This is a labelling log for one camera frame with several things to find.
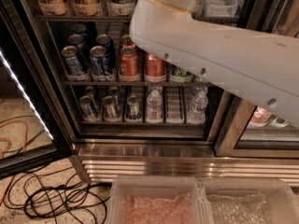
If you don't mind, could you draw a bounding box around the black cable on floor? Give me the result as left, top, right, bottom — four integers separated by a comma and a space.
3, 161, 111, 224

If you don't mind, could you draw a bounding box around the clear bin with bubble wrap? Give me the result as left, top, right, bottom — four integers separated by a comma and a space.
202, 178, 299, 224

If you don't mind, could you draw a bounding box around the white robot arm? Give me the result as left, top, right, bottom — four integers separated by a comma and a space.
130, 0, 299, 126

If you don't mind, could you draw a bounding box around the blue can middle left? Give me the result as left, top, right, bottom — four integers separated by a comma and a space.
67, 34, 89, 63

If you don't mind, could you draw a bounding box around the open fridge glass door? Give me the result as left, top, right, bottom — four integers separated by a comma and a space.
0, 0, 72, 178

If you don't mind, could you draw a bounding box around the orange cable on floor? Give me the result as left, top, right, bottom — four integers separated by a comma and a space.
0, 119, 30, 205

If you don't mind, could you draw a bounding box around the green can front left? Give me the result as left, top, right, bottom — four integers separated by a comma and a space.
170, 65, 192, 83

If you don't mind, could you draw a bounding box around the water bottle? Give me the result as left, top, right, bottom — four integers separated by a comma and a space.
146, 90, 163, 123
187, 91, 208, 124

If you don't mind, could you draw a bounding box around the orange can front left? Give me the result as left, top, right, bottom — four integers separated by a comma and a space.
119, 47, 140, 81

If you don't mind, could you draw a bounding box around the orange can behind glass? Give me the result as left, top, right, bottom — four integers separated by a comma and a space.
249, 106, 271, 128

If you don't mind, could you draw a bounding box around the orange can front right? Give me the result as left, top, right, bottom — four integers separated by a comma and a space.
145, 53, 166, 82

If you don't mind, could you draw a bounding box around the blue can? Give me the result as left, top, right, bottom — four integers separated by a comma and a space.
72, 23, 93, 46
61, 46, 88, 81
95, 34, 116, 66
90, 46, 114, 81
67, 34, 89, 63

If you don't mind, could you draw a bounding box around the empty white shelf tray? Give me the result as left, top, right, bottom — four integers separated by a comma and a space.
203, 0, 238, 18

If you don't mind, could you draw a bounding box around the slim can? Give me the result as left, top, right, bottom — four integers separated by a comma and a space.
126, 95, 141, 122
103, 96, 121, 121
78, 96, 100, 122

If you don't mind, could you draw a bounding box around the orange can middle left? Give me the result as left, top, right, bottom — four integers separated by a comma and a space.
121, 35, 135, 48

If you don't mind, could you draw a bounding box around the closed fridge right door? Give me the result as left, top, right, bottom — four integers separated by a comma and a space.
215, 0, 299, 158

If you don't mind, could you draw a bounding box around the stainless steel fridge body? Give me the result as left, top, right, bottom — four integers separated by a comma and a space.
21, 0, 299, 186

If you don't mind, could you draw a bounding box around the blue can back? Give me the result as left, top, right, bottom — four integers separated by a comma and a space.
72, 23, 93, 46

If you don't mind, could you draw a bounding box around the clear bin with pink wrap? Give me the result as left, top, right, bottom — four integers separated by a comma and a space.
106, 175, 204, 224

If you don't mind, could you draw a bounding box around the water bottle right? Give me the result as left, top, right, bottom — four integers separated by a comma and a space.
187, 91, 208, 124

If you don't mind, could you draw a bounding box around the green can behind glass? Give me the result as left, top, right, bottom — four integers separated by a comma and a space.
270, 117, 289, 128

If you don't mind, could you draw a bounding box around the water bottle left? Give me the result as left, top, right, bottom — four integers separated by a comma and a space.
146, 90, 163, 123

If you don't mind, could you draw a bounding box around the slim can bottom left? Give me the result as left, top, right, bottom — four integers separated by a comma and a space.
78, 96, 100, 122

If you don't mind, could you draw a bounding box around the blue can front left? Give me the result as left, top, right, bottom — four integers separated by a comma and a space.
61, 46, 88, 81

